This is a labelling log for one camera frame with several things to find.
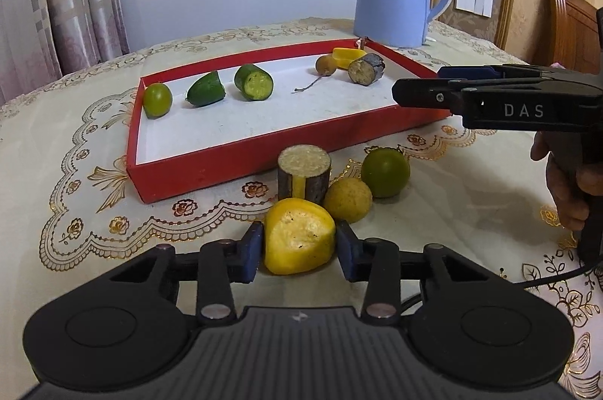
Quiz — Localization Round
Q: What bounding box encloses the small yellow pepper piece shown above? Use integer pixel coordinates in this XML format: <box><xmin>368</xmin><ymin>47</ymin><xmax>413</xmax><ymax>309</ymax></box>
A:
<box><xmin>331</xmin><ymin>48</ymin><xmax>367</xmax><ymax>70</ymax></box>

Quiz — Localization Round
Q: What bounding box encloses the brown longan round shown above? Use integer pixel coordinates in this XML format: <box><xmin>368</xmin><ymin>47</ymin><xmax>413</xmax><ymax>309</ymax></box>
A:
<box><xmin>323</xmin><ymin>178</ymin><xmax>372</xmax><ymax>223</ymax></box>

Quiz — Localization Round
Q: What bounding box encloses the cream embroidered tablecloth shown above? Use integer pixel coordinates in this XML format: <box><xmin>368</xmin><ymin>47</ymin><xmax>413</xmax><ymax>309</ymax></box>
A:
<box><xmin>0</xmin><ymin>16</ymin><xmax>603</xmax><ymax>400</ymax></box>

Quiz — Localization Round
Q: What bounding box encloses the green cucumber end piece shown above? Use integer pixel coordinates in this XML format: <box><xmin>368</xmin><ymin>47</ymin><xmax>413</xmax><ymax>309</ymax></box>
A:
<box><xmin>186</xmin><ymin>70</ymin><xmax>226</xmax><ymax>107</ymax></box>

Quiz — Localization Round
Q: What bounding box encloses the green cucumber cut piece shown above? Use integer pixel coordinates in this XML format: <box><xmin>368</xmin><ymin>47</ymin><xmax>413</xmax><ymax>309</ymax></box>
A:
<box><xmin>234</xmin><ymin>64</ymin><xmax>274</xmax><ymax>101</ymax></box>

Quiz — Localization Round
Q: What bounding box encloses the person right hand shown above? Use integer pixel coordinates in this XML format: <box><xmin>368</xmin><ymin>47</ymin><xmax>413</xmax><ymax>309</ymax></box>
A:
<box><xmin>530</xmin><ymin>132</ymin><xmax>603</xmax><ymax>231</ymax></box>

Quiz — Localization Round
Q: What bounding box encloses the small green lime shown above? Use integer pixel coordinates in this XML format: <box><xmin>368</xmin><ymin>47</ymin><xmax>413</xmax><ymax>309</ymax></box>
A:
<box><xmin>143</xmin><ymin>83</ymin><xmax>173</xmax><ymax>119</ymax></box>

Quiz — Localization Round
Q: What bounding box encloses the sugarcane piece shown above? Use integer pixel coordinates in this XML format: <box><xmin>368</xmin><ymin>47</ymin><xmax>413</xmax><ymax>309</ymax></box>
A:
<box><xmin>277</xmin><ymin>145</ymin><xmax>331</xmax><ymax>205</ymax></box>
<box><xmin>347</xmin><ymin>53</ymin><xmax>385</xmax><ymax>87</ymax></box>

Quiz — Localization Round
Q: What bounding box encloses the red shallow box tray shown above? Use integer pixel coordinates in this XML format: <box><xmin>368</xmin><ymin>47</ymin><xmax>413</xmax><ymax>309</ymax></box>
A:
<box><xmin>126</xmin><ymin>38</ymin><xmax>449</xmax><ymax>204</ymax></box>

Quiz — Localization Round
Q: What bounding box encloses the white wall switch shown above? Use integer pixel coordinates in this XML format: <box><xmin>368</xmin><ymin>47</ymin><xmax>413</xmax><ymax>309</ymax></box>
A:
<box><xmin>455</xmin><ymin>0</ymin><xmax>494</xmax><ymax>18</ymax></box>

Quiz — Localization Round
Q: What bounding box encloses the black cable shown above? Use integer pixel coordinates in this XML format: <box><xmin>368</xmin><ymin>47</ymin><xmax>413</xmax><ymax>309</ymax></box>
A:
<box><xmin>397</xmin><ymin>260</ymin><xmax>600</xmax><ymax>316</ymax></box>

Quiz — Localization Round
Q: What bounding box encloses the large yellow pepper piece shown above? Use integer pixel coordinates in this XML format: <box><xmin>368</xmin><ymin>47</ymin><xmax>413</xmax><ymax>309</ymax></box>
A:
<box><xmin>265</xmin><ymin>198</ymin><xmax>335</xmax><ymax>276</ymax></box>

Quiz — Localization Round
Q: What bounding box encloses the brown longan with stem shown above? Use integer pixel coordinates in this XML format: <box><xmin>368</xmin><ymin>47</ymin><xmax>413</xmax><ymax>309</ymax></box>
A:
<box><xmin>293</xmin><ymin>55</ymin><xmax>337</xmax><ymax>93</ymax></box>

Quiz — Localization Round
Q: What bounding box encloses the green tomato with stem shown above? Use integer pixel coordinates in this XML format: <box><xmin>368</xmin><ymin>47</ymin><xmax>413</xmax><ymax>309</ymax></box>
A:
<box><xmin>361</xmin><ymin>148</ymin><xmax>411</xmax><ymax>199</ymax></box>

